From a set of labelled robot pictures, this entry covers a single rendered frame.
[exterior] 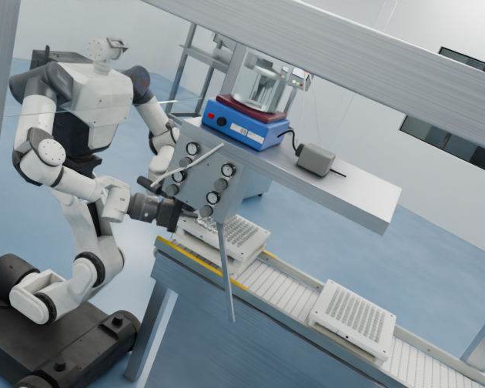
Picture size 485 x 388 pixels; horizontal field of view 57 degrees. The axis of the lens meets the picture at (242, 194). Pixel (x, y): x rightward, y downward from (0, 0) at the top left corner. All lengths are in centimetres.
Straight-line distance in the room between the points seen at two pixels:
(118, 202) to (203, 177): 30
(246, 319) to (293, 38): 107
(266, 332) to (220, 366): 27
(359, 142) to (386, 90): 598
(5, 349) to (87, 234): 59
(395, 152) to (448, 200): 90
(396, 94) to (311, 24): 11
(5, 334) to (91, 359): 36
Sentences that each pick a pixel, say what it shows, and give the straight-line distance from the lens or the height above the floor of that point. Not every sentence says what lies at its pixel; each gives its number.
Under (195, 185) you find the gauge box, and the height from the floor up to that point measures 116.
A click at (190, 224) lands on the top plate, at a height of 100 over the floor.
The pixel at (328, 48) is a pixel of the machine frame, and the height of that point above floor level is 166.
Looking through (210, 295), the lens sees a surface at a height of 84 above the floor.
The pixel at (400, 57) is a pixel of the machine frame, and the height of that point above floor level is 168.
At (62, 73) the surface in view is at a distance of 96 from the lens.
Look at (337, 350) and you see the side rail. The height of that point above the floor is 90.
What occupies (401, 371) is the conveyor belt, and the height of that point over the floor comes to 88.
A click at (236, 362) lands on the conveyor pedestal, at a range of 158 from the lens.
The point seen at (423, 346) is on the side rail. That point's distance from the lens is 164.
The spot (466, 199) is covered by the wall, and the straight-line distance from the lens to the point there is 623.
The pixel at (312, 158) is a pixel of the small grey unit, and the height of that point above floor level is 136.
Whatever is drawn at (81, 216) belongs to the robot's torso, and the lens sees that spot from 174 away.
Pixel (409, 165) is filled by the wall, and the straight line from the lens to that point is 628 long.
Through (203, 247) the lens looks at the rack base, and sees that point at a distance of 143.
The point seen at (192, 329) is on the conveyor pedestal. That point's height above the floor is 65.
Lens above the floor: 168
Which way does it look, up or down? 22 degrees down
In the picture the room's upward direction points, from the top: 22 degrees clockwise
